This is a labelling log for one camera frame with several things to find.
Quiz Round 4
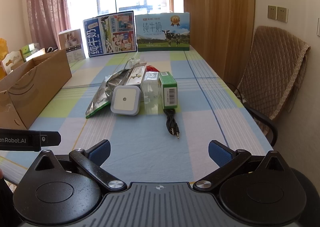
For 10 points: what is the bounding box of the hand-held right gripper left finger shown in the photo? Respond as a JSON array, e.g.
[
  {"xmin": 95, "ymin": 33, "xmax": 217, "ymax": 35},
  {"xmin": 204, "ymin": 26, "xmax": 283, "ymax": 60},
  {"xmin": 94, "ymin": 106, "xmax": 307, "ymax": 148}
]
[{"xmin": 26, "ymin": 139, "xmax": 128, "ymax": 191}]

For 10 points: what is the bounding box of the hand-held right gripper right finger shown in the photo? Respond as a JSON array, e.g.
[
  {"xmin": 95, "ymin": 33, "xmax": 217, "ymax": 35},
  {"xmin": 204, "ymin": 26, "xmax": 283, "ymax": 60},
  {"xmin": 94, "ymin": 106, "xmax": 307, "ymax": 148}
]
[{"xmin": 192, "ymin": 140, "xmax": 298, "ymax": 191}]

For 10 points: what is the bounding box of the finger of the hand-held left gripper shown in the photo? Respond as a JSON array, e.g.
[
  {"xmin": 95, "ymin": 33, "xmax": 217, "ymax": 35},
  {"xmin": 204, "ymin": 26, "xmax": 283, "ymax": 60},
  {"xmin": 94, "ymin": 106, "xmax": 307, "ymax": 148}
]
[{"xmin": 39, "ymin": 131, "xmax": 61, "ymax": 146}]

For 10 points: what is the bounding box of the brown cardboard box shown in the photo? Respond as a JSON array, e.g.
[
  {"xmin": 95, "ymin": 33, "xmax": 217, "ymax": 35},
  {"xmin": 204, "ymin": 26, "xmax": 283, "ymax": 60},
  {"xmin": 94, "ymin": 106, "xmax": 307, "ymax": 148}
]
[{"xmin": 0, "ymin": 49, "xmax": 72, "ymax": 130}]

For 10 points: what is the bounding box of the silver foil pouch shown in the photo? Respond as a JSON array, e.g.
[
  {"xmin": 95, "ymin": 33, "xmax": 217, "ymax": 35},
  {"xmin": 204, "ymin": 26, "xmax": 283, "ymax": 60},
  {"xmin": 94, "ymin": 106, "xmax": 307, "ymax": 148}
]
[{"xmin": 85, "ymin": 69, "xmax": 133, "ymax": 119}]

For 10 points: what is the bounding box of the white square night light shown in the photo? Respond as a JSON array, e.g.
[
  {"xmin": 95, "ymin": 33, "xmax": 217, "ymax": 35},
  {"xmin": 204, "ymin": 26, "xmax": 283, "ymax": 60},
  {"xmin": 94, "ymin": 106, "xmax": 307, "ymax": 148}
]
[{"xmin": 110, "ymin": 85, "xmax": 140, "ymax": 116}]

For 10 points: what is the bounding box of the black audio cable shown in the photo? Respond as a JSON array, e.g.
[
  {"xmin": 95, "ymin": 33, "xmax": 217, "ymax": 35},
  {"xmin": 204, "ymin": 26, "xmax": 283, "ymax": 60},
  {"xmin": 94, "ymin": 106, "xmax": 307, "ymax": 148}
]
[{"xmin": 163, "ymin": 108, "xmax": 180, "ymax": 140}]

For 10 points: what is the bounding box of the small green box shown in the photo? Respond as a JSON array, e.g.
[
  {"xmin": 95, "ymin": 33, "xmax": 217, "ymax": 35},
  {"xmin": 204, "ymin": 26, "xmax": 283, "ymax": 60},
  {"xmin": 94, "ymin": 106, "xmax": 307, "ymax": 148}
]
[{"xmin": 158, "ymin": 71, "xmax": 178, "ymax": 110}]

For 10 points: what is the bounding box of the clear plastic box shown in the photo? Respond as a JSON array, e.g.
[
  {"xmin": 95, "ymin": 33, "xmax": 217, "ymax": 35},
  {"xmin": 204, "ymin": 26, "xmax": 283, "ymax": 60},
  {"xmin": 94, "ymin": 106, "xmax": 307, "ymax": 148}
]
[{"xmin": 142, "ymin": 72, "xmax": 163, "ymax": 115}]

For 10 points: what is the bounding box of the white medicine box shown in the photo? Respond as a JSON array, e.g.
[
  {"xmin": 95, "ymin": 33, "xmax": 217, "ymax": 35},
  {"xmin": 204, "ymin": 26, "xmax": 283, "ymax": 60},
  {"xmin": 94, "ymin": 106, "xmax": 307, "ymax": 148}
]
[{"xmin": 125, "ymin": 65, "xmax": 147, "ymax": 87}]

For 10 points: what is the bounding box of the clear bag with wire clip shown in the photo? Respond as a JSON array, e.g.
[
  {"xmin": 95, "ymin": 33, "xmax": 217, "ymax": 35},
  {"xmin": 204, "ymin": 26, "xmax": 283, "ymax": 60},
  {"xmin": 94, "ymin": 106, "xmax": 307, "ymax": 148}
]
[{"xmin": 124, "ymin": 57, "xmax": 147, "ymax": 70}]

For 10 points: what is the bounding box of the plaid cloth covered desktop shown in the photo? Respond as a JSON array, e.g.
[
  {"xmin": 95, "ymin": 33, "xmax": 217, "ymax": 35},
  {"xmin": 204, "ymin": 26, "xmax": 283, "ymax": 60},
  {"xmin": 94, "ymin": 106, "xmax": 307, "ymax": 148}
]
[{"xmin": 0, "ymin": 50, "xmax": 274, "ymax": 185}]

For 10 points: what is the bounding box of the black office chair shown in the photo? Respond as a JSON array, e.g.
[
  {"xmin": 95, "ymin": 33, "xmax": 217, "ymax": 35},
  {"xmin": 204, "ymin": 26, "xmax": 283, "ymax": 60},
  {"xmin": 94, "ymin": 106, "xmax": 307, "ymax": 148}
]
[{"xmin": 226, "ymin": 83, "xmax": 278, "ymax": 146}]

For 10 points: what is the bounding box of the cream carved chair back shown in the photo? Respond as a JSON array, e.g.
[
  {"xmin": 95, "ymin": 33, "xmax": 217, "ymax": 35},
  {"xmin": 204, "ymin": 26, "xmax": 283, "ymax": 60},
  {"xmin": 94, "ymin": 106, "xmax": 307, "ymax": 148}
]
[{"xmin": 0, "ymin": 50, "xmax": 25, "ymax": 75}]

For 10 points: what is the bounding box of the yellow plastic bag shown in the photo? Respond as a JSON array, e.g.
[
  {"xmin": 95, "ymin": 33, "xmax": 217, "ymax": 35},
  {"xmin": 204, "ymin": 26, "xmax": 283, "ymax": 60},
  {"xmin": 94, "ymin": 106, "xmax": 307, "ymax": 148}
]
[{"xmin": 0, "ymin": 38, "xmax": 9, "ymax": 80}]

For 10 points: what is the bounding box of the white product box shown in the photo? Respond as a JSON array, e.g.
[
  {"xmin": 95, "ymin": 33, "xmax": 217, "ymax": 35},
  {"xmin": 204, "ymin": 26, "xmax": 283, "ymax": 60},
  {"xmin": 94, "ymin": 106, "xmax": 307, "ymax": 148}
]
[{"xmin": 58, "ymin": 29, "xmax": 85, "ymax": 63}]

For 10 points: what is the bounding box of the green white box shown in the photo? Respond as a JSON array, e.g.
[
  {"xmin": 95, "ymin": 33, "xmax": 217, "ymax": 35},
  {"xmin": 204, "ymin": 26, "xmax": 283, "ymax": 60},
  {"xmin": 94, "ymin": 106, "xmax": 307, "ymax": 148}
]
[{"xmin": 21, "ymin": 44, "xmax": 45, "ymax": 60}]

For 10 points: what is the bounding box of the quilted brown chair cover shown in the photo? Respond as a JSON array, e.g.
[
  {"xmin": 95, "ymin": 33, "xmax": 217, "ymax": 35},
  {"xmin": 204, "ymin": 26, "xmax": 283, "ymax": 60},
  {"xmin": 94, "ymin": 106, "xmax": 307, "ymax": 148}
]
[{"xmin": 236, "ymin": 26, "xmax": 311, "ymax": 120}]

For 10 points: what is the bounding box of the blue comic milk carton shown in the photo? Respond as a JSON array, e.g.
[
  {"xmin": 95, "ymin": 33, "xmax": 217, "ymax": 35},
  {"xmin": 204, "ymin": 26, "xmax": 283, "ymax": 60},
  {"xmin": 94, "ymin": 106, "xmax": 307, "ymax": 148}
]
[{"xmin": 83, "ymin": 11, "xmax": 138, "ymax": 58}]

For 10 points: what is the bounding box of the green cow milk carton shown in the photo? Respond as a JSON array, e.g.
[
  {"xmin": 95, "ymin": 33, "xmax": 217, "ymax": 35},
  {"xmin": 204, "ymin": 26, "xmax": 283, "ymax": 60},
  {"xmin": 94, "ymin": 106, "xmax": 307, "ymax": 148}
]
[{"xmin": 134, "ymin": 12, "xmax": 191, "ymax": 52}]

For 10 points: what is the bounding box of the pink curtain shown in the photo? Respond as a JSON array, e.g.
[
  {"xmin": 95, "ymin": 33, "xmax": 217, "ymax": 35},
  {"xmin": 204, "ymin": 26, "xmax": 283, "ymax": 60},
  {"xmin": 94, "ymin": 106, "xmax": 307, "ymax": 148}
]
[{"xmin": 26, "ymin": 0, "xmax": 73, "ymax": 49}]

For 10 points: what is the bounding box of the wooden wardrobe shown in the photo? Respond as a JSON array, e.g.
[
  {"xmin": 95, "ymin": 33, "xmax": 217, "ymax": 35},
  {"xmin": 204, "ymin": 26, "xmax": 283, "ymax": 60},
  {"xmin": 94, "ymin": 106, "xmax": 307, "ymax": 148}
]
[{"xmin": 182, "ymin": 0, "xmax": 255, "ymax": 85}]

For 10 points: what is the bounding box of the beige wall socket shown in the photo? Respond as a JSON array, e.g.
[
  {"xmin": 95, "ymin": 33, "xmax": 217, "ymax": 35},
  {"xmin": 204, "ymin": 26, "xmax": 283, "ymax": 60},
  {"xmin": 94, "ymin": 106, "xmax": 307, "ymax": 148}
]
[
  {"xmin": 267, "ymin": 5, "xmax": 277, "ymax": 20},
  {"xmin": 276, "ymin": 7, "xmax": 288, "ymax": 23}
]

